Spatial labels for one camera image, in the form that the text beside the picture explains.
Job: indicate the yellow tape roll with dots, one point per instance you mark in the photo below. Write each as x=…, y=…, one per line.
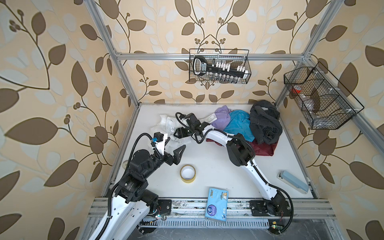
x=188, y=174

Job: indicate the lavender cloth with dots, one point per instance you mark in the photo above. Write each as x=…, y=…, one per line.
x=223, y=118

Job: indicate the clear plastic bottle red cap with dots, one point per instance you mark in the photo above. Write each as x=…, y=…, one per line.
x=305, y=103

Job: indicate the maroon cloth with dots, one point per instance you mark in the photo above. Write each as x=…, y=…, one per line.
x=262, y=149

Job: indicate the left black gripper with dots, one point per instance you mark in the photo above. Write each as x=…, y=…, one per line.
x=169, y=161

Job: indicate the blue tissue pack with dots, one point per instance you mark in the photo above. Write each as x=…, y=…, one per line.
x=217, y=203

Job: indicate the light blue stapler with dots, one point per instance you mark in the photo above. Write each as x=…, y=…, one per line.
x=293, y=181

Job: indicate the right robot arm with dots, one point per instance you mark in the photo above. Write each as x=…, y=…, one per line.
x=276, y=200

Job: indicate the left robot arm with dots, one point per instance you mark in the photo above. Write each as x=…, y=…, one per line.
x=129, y=200

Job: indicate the back wire basket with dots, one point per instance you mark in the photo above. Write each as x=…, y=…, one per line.
x=220, y=52

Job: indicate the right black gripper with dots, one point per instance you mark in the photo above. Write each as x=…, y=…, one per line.
x=181, y=132

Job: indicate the right wire basket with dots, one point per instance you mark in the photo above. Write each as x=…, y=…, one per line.
x=335, y=103

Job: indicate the wire basket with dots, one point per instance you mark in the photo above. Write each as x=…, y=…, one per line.
x=335, y=103
x=220, y=52

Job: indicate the white cloth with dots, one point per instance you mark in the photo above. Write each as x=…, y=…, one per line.
x=169, y=125

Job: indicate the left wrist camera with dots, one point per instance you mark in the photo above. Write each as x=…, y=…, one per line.
x=159, y=141

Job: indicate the black tool with white bits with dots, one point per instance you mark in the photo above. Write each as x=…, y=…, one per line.
x=206, y=66

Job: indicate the dark grey cloth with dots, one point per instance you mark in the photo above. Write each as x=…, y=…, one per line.
x=265, y=122

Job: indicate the teal cloth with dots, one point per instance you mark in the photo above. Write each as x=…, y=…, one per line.
x=240, y=124

